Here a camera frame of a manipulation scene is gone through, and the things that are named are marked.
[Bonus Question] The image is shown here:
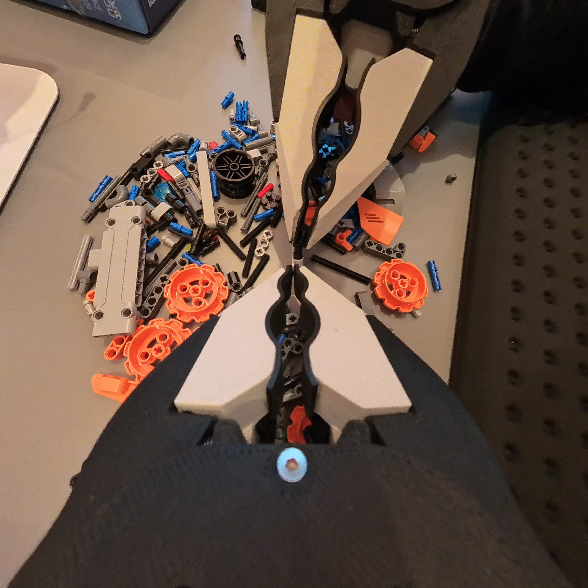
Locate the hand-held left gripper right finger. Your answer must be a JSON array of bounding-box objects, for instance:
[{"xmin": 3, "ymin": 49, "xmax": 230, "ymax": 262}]
[{"xmin": 298, "ymin": 268, "xmax": 412, "ymax": 442}]

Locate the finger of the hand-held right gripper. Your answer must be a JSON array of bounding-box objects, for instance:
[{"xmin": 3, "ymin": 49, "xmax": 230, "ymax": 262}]
[
  {"xmin": 303, "ymin": 46, "xmax": 436, "ymax": 251},
  {"xmin": 275, "ymin": 19, "xmax": 341, "ymax": 251}
]

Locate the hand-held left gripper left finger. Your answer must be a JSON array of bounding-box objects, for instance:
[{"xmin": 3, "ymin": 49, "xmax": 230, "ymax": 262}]
[{"xmin": 174, "ymin": 268, "xmax": 293, "ymax": 442}]

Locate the pile of plastic building pieces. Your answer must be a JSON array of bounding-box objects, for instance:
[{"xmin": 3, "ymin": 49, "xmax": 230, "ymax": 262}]
[{"xmin": 66, "ymin": 92, "xmax": 443, "ymax": 432}]

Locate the person's right forearm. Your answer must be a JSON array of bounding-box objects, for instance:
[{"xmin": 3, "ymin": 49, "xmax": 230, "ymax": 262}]
[{"xmin": 458, "ymin": 0, "xmax": 588, "ymax": 94}]

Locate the white panel piece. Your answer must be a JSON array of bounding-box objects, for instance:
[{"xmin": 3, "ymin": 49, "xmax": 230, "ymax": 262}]
[{"xmin": 368, "ymin": 166, "xmax": 407, "ymax": 205}]

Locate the orange panel piece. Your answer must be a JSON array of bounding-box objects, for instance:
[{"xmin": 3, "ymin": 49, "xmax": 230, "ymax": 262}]
[{"xmin": 356, "ymin": 195, "xmax": 406, "ymax": 245}]

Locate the black spoked wheel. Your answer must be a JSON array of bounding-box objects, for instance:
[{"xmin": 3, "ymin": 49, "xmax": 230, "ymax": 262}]
[{"xmin": 210, "ymin": 149, "xmax": 258, "ymax": 198}]

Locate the blue cardboard kit box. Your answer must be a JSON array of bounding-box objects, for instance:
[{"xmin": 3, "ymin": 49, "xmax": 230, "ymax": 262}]
[{"xmin": 35, "ymin": 0, "xmax": 184, "ymax": 37}]

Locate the white book stand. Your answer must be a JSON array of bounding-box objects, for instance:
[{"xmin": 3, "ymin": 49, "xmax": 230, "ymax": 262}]
[{"xmin": 0, "ymin": 63, "xmax": 59, "ymax": 210}]

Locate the long grey frame piece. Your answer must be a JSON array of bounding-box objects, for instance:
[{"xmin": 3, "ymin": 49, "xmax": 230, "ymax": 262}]
[{"xmin": 69, "ymin": 204, "xmax": 150, "ymax": 324}]

